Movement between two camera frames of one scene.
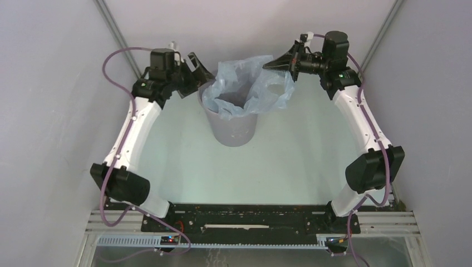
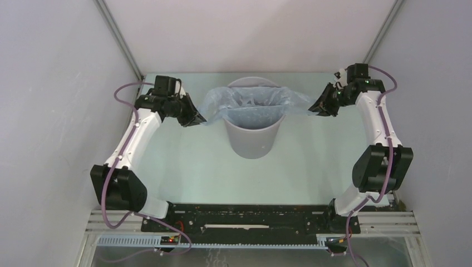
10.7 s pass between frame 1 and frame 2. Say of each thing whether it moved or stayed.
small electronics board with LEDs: stayed
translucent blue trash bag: moved
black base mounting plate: stayed
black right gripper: moved
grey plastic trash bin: moved
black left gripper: moved
